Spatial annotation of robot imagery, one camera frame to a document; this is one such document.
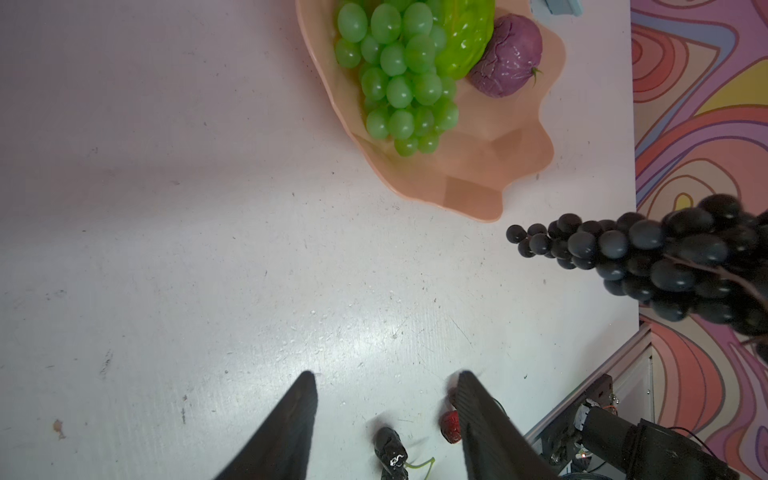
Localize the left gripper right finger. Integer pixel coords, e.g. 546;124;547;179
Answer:
456;370;557;480

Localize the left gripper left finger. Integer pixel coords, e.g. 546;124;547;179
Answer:
217;371;318;480

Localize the dark purple grape bunch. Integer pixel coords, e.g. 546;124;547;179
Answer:
506;194;767;360

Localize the green grape bunch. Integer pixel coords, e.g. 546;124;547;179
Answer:
334;1;458;157

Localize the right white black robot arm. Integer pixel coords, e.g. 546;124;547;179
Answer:
581;408;740;480

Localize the pink fruit bowl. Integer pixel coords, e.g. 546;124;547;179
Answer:
295;1;566;222

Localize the red cherries pair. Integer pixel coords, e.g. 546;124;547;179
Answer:
439;387;462;444

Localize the black cherries pair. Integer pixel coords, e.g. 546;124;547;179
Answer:
373;426;435;480

